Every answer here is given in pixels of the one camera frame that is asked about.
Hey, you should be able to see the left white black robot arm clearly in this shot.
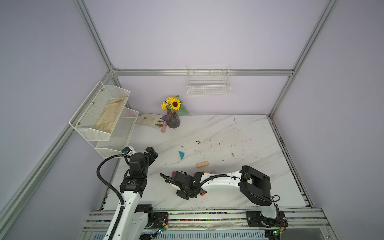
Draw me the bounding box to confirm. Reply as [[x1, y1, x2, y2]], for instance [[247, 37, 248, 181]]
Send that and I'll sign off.
[[97, 146, 158, 240]]

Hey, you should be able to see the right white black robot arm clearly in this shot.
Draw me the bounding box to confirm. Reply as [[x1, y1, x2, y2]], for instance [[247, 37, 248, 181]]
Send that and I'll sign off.
[[160, 166, 279, 220]]

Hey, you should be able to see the teal triangular wood block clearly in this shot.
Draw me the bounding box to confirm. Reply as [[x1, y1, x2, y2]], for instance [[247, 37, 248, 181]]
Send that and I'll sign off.
[[179, 151, 185, 160]]

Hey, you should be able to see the white lower mesh shelf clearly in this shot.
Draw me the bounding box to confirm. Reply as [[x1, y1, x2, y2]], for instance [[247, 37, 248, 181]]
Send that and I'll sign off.
[[95, 108, 139, 158]]

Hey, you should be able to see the white mesh shelf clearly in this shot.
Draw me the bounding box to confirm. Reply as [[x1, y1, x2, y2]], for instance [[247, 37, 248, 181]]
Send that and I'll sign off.
[[69, 82, 130, 142], [95, 108, 139, 158]]

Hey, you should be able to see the pink tube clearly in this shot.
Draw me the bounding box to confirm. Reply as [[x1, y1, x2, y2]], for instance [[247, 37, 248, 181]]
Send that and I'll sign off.
[[162, 121, 167, 133]]

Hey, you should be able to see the beige cloth in shelf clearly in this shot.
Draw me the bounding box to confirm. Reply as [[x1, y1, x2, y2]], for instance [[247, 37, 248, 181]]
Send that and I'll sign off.
[[94, 97, 128, 134]]

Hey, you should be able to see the white cloth on table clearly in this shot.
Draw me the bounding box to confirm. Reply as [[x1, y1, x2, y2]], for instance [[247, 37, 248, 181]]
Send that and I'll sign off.
[[136, 114, 164, 130]]

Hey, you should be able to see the dark purple glass vase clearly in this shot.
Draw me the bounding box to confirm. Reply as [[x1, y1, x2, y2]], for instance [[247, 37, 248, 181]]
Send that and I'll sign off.
[[166, 109, 181, 129]]

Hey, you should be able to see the white upper mesh shelf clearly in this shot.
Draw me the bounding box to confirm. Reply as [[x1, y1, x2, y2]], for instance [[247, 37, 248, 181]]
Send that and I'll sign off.
[[69, 82, 130, 142]]

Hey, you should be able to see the sunflower bouquet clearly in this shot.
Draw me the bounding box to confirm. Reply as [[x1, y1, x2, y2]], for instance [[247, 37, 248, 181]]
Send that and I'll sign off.
[[161, 95, 190, 116]]

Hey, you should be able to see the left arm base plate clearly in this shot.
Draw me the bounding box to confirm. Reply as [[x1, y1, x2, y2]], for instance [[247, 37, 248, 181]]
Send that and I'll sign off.
[[131, 212, 169, 230]]

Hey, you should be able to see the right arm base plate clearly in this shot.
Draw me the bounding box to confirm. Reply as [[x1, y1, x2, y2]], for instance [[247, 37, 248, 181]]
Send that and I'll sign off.
[[246, 211, 288, 229]]

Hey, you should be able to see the white wire wall basket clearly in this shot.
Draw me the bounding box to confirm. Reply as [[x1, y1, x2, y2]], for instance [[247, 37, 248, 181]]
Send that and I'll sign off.
[[187, 65, 232, 97]]

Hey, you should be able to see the aluminium front rail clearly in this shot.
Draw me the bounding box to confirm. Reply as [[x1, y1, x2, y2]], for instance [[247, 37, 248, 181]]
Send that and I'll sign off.
[[78, 207, 338, 240]]

